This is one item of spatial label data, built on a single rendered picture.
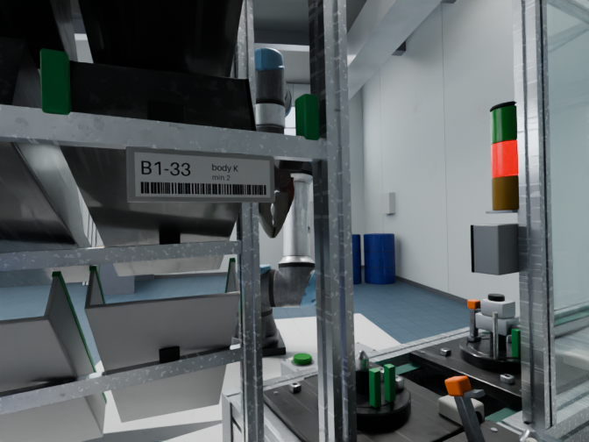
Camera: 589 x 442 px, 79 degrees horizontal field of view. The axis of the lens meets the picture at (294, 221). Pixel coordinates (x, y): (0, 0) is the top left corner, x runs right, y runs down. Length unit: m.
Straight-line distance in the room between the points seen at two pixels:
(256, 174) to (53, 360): 0.24
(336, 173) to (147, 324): 0.23
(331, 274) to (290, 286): 0.82
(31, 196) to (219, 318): 0.19
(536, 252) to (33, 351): 0.58
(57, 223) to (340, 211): 0.23
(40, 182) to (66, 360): 0.16
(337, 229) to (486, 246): 0.35
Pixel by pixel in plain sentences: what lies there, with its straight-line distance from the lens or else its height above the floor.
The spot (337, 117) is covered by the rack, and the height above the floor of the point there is 1.33.
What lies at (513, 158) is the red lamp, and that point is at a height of 1.33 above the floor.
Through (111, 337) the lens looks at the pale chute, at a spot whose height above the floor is 1.15.
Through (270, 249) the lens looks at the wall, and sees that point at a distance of 8.67.
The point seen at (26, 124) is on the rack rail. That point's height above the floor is 1.30.
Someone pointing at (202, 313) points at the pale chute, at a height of 1.17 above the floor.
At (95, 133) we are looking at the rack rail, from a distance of 0.22.
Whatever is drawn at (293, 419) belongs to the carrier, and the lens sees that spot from 0.59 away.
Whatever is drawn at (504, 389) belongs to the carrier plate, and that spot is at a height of 0.97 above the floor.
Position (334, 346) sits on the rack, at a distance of 0.27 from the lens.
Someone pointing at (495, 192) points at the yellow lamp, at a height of 1.29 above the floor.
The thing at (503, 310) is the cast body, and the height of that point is 1.07.
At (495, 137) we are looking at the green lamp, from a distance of 0.62.
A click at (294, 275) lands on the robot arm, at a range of 1.07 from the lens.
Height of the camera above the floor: 1.25
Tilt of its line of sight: level
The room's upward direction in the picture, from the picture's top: 1 degrees counter-clockwise
